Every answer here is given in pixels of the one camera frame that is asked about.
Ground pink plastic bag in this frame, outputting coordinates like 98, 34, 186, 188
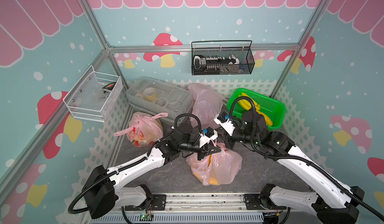
188, 83, 224, 129
186, 143, 243, 185
114, 112, 168, 147

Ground orange banana bunch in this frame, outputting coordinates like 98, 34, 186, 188
191, 154, 219, 186

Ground pink plastic bag front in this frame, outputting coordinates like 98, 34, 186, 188
114, 112, 168, 147

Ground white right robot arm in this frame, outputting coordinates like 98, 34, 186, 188
215, 96, 384, 224

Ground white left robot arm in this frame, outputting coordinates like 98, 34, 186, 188
68, 114, 221, 219

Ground yellow banana bunch in basket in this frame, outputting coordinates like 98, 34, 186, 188
238, 99, 273, 126

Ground pink plastic bag back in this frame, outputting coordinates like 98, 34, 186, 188
188, 83, 224, 129

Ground green plastic basket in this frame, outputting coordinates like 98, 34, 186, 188
227, 88, 286, 130

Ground clear lidded storage box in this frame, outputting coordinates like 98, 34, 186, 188
126, 77, 194, 125

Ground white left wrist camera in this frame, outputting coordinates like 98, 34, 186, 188
199, 127, 218, 148

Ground metal base rail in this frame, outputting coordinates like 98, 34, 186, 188
80, 192, 287, 224

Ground black wire mesh basket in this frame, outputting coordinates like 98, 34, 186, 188
191, 40, 255, 75

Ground white wire mesh basket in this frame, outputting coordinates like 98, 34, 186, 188
63, 66, 123, 122

